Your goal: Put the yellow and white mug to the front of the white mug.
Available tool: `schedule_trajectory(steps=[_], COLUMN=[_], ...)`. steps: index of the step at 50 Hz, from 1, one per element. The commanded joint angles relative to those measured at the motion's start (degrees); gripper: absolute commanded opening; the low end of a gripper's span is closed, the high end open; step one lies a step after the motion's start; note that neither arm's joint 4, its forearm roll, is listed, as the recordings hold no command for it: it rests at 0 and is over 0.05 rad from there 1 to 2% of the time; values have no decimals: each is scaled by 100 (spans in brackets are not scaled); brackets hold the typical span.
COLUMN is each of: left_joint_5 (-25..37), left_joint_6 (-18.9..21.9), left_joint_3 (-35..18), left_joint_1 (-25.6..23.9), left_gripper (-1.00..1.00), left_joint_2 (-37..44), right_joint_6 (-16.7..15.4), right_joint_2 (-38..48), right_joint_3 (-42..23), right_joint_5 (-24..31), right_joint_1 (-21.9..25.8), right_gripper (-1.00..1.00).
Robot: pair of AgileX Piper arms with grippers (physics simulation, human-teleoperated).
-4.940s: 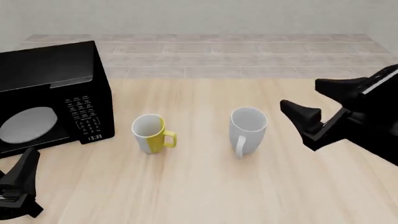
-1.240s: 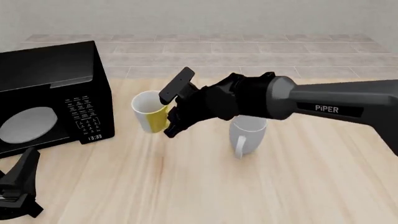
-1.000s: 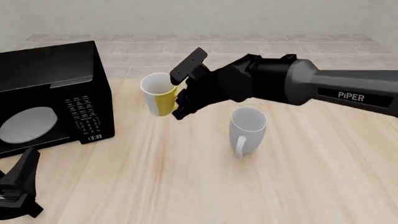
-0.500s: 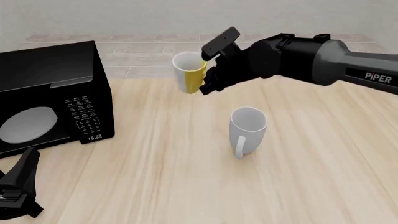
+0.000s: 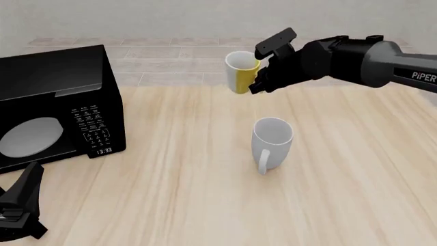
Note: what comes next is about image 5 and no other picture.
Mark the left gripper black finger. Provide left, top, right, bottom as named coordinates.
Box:
left=5, top=161, right=46, bottom=214

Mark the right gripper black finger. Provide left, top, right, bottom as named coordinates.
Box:
left=248, top=74, right=272, bottom=96

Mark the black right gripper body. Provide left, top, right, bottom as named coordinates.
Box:
left=261, top=55, right=294, bottom=94

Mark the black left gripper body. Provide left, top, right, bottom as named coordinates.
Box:
left=0, top=193, right=49, bottom=241

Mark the yellow and white mug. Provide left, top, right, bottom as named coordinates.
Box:
left=224, top=51, right=262, bottom=96

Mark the white round turntable plate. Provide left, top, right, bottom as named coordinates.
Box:
left=0, top=117, right=65, bottom=158

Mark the black microwave oven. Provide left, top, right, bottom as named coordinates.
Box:
left=0, top=44, right=128, bottom=176

